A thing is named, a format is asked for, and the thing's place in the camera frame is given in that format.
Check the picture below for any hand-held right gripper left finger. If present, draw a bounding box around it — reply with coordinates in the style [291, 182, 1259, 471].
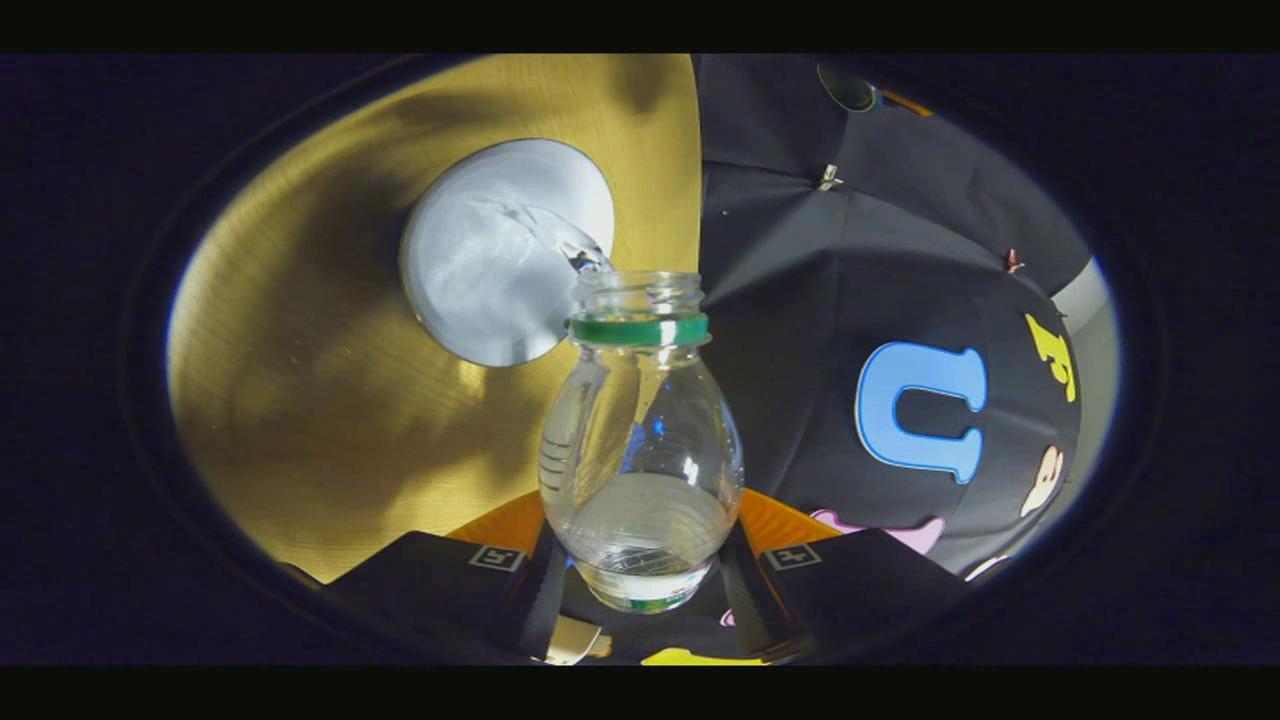
[318, 489, 569, 663]

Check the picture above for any white teacup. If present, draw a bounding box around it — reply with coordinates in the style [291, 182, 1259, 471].
[400, 137, 617, 369]

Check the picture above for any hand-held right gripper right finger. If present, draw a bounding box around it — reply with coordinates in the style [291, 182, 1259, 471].
[718, 487, 968, 663]

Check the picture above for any clear water bottle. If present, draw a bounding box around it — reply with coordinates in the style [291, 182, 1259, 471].
[537, 270, 746, 614]

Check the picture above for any blue teacup lid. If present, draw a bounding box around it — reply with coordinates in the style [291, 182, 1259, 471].
[817, 63, 886, 113]

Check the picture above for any black backdrop cloth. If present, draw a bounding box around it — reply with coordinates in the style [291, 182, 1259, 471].
[695, 55, 1086, 666]

